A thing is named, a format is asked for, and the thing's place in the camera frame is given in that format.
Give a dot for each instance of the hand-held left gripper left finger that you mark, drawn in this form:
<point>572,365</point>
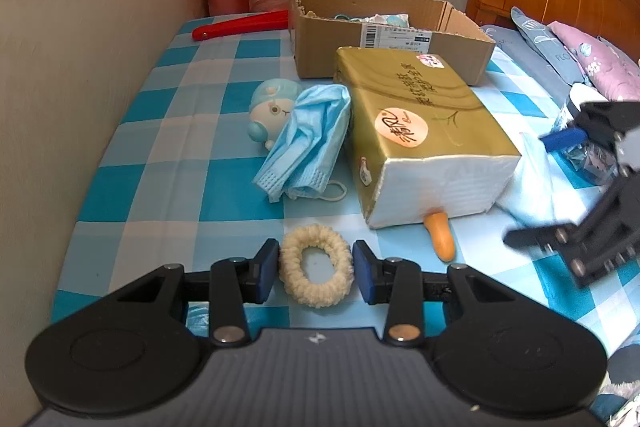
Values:
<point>270,272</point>

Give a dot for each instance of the white cloth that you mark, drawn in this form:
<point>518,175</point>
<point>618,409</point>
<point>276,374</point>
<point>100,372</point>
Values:
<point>530,187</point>

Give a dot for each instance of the blue patterned bed sheet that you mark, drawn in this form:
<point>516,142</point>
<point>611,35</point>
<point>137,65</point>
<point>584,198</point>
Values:
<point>530,77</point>

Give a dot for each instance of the clear jar with white lid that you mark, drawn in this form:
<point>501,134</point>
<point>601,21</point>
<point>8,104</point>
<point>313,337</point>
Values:
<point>575,99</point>

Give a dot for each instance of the teal hooded plush toy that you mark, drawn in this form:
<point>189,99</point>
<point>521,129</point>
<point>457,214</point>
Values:
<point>267,107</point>

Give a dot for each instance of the light blue face mask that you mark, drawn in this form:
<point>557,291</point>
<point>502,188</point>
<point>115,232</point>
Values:
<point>305,132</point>
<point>387,20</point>

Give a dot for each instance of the small orange rubber piece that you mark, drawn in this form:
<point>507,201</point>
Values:
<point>442,239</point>

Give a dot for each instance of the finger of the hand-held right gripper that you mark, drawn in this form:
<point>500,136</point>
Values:
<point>565,139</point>
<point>595,242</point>

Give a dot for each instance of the blue white checkered tablecloth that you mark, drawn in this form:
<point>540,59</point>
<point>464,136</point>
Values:
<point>165,187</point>

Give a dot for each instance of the cream fuzzy scrunchie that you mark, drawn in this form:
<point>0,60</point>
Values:
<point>290,267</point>

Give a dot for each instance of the brown cardboard box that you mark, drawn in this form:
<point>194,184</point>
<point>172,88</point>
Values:
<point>320,52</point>

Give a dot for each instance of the pink floral pillow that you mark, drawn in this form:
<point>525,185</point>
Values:
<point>605,67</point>

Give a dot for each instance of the gold tissue pack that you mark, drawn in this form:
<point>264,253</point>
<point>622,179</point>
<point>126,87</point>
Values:
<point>425,107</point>

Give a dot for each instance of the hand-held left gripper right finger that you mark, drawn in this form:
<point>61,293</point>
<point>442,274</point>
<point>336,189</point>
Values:
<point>361,272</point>

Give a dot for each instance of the red plastic tool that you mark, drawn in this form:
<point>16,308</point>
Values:
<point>235,24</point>

